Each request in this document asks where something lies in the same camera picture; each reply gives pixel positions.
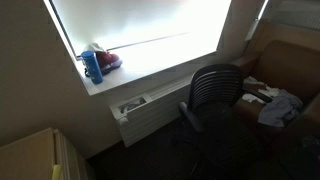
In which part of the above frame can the black office chair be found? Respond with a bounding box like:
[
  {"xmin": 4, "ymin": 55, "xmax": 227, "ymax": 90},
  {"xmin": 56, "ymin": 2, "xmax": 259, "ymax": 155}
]
[{"xmin": 177, "ymin": 63, "xmax": 288, "ymax": 180}]

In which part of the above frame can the bright window with sill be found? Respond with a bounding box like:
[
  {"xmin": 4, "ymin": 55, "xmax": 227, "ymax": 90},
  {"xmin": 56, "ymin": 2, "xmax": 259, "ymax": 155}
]
[{"xmin": 43, "ymin": 0, "xmax": 233, "ymax": 97}]

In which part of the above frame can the red sneaker shoe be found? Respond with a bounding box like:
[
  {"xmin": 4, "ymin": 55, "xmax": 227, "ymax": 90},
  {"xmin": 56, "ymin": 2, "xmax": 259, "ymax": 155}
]
[{"xmin": 95, "ymin": 51, "xmax": 124, "ymax": 76}]

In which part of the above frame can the blue drink bottle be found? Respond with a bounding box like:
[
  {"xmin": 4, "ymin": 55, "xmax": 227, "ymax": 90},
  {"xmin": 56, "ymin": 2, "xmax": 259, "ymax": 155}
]
[{"xmin": 80, "ymin": 50, "xmax": 104, "ymax": 85}]

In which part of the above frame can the white cloth behind shoe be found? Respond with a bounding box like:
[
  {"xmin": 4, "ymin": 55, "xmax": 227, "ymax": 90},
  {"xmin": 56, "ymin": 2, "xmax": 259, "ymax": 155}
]
[{"xmin": 83, "ymin": 42, "xmax": 107, "ymax": 56}]

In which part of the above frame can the white crumpled cloth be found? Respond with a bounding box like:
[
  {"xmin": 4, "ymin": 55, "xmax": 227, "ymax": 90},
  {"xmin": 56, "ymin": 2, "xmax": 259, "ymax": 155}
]
[{"xmin": 241, "ymin": 75, "xmax": 285, "ymax": 105}]

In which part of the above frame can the white panel stack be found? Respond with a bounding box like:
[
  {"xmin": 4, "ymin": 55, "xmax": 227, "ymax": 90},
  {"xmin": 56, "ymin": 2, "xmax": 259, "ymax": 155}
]
[{"xmin": 53, "ymin": 128, "xmax": 96, "ymax": 180}]

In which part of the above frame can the grey blue garment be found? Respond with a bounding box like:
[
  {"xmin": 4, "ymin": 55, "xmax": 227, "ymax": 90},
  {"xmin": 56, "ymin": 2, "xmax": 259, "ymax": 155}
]
[{"xmin": 257, "ymin": 89, "xmax": 304, "ymax": 128}]

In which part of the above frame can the brown wooden desk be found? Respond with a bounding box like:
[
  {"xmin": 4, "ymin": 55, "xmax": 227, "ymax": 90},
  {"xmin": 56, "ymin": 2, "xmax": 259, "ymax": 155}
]
[{"xmin": 232, "ymin": 39, "xmax": 320, "ymax": 159}]

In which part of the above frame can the yellow small item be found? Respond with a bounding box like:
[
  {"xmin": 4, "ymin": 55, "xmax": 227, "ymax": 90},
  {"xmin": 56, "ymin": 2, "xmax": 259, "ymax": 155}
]
[{"xmin": 51, "ymin": 164, "xmax": 63, "ymax": 180}]

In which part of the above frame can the light wooden cabinet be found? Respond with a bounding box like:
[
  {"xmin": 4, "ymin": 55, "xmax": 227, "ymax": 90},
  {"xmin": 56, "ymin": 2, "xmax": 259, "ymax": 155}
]
[{"xmin": 0, "ymin": 127, "xmax": 56, "ymax": 180}]

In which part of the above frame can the window with grey blind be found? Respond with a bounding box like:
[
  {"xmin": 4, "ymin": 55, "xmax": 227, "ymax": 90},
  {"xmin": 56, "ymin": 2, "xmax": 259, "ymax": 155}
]
[{"xmin": 258, "ymin": 0, "xmax": 320, "ymax": 33}]

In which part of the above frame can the white wall radiator unit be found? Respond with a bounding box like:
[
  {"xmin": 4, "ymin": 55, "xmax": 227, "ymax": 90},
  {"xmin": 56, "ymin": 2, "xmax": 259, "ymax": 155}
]
[{"xmin": 109, "ymin": 71, "xmax": 196, "ymax": 148}]

